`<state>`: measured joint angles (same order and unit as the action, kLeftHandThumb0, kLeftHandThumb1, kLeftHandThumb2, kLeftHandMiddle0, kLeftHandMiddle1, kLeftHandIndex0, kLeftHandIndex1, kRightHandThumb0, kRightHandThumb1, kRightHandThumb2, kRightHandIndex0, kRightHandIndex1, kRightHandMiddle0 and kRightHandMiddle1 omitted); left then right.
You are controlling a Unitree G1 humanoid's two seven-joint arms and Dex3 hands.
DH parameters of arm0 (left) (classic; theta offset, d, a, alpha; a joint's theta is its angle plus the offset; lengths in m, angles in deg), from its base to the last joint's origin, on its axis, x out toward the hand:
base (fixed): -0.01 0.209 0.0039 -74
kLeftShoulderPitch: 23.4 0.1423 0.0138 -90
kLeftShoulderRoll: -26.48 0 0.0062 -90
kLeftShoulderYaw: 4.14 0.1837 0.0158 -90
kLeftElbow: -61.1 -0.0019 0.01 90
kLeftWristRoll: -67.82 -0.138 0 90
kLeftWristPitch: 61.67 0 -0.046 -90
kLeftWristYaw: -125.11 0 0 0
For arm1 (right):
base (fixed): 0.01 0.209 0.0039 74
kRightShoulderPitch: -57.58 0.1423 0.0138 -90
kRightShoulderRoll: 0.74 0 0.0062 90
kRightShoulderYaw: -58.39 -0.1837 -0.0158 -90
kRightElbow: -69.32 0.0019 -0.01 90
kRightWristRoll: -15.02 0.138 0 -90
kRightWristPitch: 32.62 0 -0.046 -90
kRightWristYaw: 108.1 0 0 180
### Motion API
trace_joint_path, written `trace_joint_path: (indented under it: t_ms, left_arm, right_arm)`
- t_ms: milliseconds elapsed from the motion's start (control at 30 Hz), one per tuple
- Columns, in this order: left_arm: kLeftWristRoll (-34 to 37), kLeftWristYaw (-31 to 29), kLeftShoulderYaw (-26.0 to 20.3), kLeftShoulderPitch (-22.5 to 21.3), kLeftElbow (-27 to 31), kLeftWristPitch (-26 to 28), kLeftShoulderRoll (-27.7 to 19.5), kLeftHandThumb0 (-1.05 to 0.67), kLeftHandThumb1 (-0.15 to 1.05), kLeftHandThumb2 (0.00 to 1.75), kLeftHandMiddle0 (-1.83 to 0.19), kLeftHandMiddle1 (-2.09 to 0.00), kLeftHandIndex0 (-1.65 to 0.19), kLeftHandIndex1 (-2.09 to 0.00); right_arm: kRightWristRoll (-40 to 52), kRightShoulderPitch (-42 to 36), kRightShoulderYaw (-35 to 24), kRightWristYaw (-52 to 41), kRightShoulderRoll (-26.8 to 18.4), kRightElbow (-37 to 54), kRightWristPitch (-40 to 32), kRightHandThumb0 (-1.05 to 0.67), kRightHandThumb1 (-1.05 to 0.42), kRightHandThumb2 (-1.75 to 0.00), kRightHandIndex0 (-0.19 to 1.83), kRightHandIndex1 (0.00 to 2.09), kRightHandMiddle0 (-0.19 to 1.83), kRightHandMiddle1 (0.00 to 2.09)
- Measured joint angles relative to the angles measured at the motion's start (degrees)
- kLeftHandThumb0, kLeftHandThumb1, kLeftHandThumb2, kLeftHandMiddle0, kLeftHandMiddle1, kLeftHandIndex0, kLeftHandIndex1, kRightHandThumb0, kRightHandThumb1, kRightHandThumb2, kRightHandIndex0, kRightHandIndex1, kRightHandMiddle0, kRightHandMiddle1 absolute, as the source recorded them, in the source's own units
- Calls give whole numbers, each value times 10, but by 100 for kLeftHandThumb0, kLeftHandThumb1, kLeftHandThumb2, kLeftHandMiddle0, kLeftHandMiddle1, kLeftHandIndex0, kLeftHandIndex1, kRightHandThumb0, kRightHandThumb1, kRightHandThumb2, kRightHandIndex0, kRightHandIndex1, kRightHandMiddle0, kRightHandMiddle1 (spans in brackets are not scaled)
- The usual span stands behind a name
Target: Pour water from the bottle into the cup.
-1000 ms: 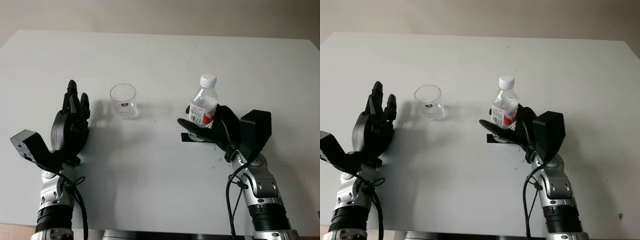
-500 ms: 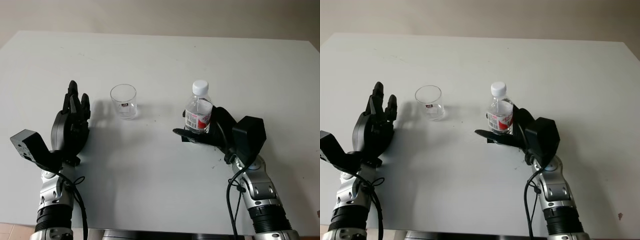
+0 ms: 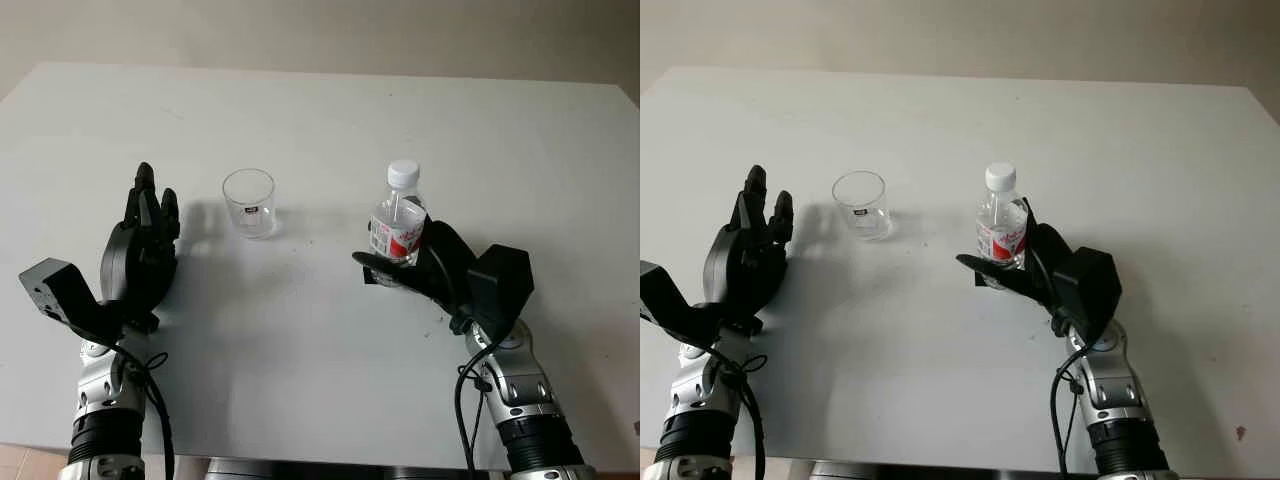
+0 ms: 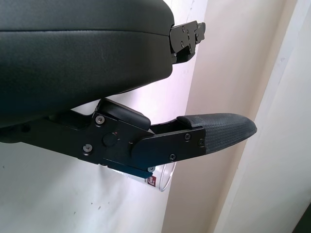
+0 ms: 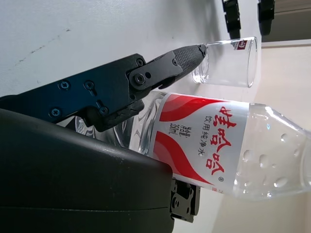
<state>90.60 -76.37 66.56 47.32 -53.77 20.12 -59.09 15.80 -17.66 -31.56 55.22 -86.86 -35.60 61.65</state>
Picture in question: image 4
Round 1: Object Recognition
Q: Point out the clear glass cup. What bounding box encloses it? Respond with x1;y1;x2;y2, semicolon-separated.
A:
104;162;176;194

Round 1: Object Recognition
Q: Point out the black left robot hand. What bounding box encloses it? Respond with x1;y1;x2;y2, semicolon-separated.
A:
0;0;258;181

